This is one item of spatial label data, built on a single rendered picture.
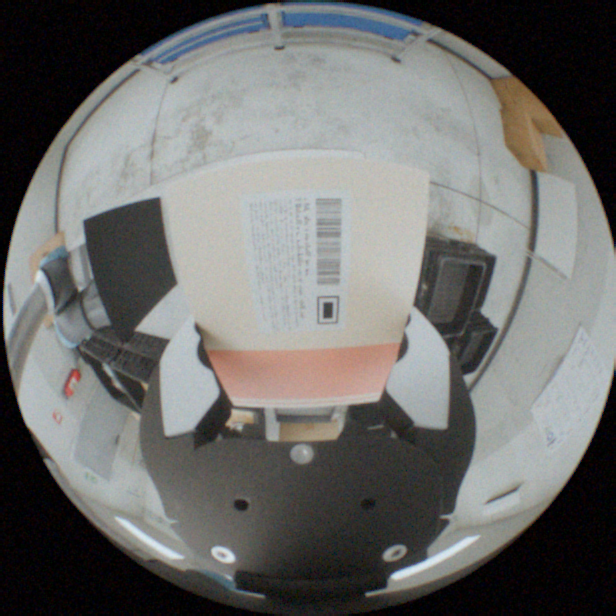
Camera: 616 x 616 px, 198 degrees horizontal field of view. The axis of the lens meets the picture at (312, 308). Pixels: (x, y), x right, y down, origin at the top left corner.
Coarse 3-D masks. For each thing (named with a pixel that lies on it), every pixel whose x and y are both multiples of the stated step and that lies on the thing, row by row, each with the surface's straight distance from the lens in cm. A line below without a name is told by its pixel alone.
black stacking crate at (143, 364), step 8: (128, 352) 87; (136, 352) 83; (120, 360) 86; (128, 360) 83; (136, 360) 82; (144, 360) 80; (152, 360) 78; (160, 360) 76; (136, 368) 79; (144, 368) 77; (152, 368) 76; (120, 376) 91; (128, 376) 95; (128, 384) 96; (136, 384) 100; (136, 392) 101; (144, 392) 107; (136, 400) 102
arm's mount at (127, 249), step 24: (96, 216) 48; (120, 216) 52; (144, 216) 58; (96, 240) 47; (120, 240) 51; (144, 240) 57; (96, 264) 46; (120, 264) 50; (144, 264) 56; (168, 264) 64; (120, 288) 49; (144, 288) 55; (168, 288) 63; (120, 312) 49; (144, 312) 54; (120, 336) 49
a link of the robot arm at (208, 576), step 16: (32, 432) 54; (48, 464) 48; (64, 480) 46; (112, 528) 36; (128, 544) 32; (160, 560) 30; (192, 576) 27; (208, 576) 28; (224, 576) 30; (240, 592) 29
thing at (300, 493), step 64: (256, 448) 6; (320, 448) 6; (384, 448) 6; (192, 512) 6; (256, 512) 6; (320, 512) 5; (384, 512) 6; (256, 576) 6; (320, 576) 6; (384, 576) 6
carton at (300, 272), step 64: (192, 192) 10; (256, 192) 9; (320, 192) 8; (384, 192) 9; (192, 256) 10; (256, 256) 9; (320, 256) 9; (384, 256) 10; (256, 320) 11; (320, 320) 10; (384, 320) 11; (256, 384) 14; (320, 384) 14; (384, 384) 16
